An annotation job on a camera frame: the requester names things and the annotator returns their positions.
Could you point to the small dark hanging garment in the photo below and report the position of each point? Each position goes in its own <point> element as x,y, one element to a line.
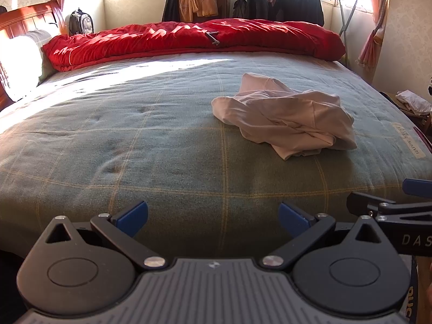
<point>240,8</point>

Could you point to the dark wooden folding stool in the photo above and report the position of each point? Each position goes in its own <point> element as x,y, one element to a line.
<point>422,121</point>

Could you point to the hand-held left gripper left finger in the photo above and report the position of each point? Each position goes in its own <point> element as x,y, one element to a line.
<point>131,219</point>

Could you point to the white printed t-shirt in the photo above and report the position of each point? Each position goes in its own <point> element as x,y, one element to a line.
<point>287,121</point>

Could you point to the black draped garment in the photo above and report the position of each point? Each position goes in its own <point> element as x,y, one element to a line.
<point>170,8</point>

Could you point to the wooden headboard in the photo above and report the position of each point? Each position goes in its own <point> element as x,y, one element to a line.
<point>20,23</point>

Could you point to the dark cloth lump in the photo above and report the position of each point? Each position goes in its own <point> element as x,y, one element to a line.
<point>2,9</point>

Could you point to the black coat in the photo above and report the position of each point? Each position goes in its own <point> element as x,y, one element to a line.
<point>300,3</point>

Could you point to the white pillow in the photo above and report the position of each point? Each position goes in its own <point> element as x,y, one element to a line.
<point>20,60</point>

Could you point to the dark wooden clothes stand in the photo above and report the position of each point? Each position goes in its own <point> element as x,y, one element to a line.
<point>223,5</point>

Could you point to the small metal clamp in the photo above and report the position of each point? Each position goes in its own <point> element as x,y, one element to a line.
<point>213,38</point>

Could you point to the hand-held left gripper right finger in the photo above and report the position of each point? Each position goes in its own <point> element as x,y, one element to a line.
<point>295,221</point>

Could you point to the red quilt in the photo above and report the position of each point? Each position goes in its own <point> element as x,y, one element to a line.
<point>168,40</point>

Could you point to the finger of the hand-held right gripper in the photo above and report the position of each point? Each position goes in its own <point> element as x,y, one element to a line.
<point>418,187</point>
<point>368,202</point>

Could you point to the white folded clothes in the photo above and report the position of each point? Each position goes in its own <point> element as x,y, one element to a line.
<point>413,101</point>

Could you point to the grey black backpack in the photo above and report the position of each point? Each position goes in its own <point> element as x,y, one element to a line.
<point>81,23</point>

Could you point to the metal clothes drying rack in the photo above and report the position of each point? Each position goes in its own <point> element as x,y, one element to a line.
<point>353,4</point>

